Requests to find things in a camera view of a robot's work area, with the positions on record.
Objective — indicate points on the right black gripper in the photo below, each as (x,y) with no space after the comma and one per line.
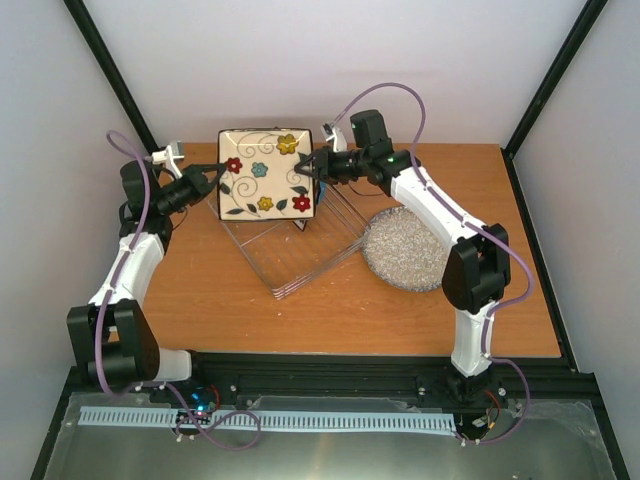
(318,160)

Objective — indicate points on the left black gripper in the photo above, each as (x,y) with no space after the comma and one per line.
(200,182)

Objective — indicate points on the blue polka dot plate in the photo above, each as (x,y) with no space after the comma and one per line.
(321,192)

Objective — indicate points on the white square floral plate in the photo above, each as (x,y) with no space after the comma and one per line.
(301,224)

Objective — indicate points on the chrome wire dish rack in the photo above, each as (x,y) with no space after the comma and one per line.
(286,258)

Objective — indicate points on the grey speckled round plate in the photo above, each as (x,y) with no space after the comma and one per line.
(400,250)

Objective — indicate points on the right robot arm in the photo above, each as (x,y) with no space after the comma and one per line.
(477,270)

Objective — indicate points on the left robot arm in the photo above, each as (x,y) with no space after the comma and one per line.
(111,339)

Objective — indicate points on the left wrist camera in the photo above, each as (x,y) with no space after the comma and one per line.
(170,158)

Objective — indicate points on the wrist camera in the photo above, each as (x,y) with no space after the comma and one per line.
(170,158)
(368,128)

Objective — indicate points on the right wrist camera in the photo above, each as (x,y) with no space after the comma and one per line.
(368,128)

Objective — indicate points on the black aluminium frame rail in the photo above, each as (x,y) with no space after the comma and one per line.
(429,382)

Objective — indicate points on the light blue cable duct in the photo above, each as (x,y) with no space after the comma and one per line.
(272,421)

